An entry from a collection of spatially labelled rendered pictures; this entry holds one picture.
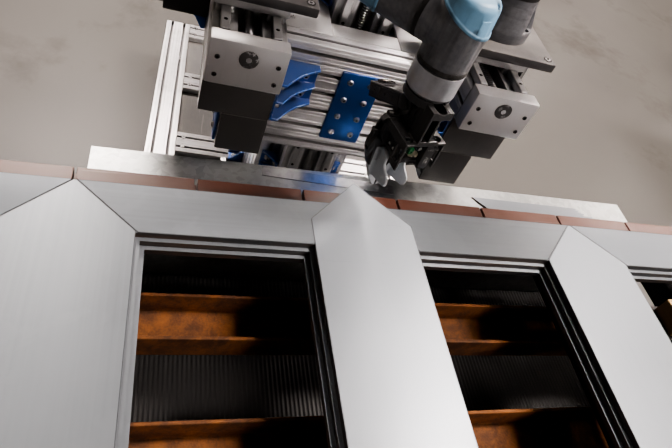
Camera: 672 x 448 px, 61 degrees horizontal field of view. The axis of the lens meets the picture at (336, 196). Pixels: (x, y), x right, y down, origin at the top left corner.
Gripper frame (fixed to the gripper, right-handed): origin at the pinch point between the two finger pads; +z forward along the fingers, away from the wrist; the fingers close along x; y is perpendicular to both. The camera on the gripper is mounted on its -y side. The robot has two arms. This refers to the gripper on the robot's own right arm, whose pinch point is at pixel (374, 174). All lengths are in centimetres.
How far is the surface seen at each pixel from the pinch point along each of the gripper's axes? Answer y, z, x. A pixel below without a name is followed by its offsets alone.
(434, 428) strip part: 40.1, 5.1, -7.7
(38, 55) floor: -153, 90, -45
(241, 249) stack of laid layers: 7.2, 6.7, -24.2
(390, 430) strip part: 38.6, 5.1, -13.8
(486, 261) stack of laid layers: 16.7, 6.2, 17.7
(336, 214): 3.8, 5.0, -7.1
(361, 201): 1.6, 5.0, -1.3
